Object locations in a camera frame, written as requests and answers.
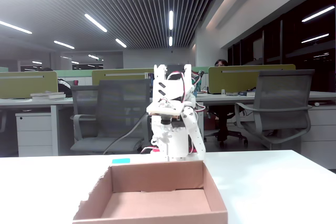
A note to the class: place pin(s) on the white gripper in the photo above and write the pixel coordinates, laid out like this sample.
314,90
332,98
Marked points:
176,142

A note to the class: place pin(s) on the blue cube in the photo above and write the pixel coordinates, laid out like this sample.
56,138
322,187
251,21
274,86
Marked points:
121,160

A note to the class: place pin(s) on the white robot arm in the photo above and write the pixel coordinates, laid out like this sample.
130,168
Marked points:
168,87

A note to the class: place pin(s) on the brown cardboard box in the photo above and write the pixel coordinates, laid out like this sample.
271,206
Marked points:
157,205

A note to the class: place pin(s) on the red black table clamp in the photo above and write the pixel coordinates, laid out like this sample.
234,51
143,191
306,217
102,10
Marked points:
191,148
155,151

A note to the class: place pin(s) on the black office chair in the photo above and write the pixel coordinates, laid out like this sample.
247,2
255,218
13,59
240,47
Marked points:
225,129

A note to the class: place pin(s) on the blue book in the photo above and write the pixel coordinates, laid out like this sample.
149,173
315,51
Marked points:
246,93

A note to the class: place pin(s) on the olive green desk partition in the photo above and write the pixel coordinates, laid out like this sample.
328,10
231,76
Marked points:
118,75
26,85
236,79

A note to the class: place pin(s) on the seated person with glasses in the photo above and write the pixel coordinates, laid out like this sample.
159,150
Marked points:
221,63

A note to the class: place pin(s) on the grey mesh office chair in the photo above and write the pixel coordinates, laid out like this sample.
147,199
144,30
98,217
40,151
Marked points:
283,98
86,145

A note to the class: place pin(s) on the linear ceiling light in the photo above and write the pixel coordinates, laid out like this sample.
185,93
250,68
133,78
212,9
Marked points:
170,41
120,43
64,44
15,27
170,20
95,22

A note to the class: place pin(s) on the red cup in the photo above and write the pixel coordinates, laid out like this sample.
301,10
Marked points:
75,82

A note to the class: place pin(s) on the light green desk partition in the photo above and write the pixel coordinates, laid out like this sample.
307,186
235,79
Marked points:
76,73

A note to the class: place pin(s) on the black backpack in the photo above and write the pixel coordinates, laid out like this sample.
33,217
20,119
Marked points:
64,87

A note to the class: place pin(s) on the white book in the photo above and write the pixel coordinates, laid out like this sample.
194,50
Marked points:
48,98
47,94

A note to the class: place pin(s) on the white drawer cabinet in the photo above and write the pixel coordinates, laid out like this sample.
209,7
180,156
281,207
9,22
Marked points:
323,134
34,129

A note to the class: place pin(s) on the white office desk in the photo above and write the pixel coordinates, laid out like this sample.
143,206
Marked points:
15,101
325,95

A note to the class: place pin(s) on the white wrist camera mount plate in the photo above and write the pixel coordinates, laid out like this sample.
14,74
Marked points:
164,108

